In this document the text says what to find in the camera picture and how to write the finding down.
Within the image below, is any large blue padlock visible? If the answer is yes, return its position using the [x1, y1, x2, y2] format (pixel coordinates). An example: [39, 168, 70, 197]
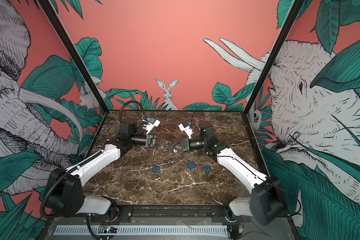
[187, 160, 197, 170]

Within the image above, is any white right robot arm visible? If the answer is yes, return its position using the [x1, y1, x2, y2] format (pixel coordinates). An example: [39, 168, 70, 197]
[169, 122, 287, 226]

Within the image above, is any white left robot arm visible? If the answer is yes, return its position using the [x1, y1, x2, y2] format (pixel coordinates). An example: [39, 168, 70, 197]
[40, 118, 161, 223]

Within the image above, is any small circuit board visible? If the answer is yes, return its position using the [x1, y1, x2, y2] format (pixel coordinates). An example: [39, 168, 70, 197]
[99, 226, 118, 234]

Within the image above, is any white perforated strip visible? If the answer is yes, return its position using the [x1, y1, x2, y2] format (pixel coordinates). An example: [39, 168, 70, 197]
[53, 225, 228, 237]

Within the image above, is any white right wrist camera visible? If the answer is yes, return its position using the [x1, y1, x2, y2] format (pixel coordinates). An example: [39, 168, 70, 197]
[178, 122, 194, 139]

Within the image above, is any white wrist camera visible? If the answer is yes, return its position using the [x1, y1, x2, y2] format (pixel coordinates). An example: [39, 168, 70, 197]
[178, 122, 194, 139]
[144, 118, 161, 135]

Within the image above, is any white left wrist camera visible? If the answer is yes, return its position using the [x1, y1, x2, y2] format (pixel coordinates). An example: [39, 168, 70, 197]
[144, 118, 161, 135]

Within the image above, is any black corrugated left cable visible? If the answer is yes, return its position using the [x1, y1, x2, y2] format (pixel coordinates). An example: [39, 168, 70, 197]
[39, 151, 104, 219]

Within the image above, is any black front mounting rail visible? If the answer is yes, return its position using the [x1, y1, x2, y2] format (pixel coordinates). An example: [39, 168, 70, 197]
[47, 204, 247, 224]

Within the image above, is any black right corner post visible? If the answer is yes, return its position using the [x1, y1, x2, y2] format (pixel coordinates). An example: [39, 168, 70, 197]
[244, 0, 305, 115]

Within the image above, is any black corner post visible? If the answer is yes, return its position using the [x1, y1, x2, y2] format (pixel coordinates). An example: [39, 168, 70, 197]
[37, 0, 109, 115]
[244, 0, 305, 115]

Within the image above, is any black left corner post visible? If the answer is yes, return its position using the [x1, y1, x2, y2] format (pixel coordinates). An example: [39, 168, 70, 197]
[37, 0, 109, 115]

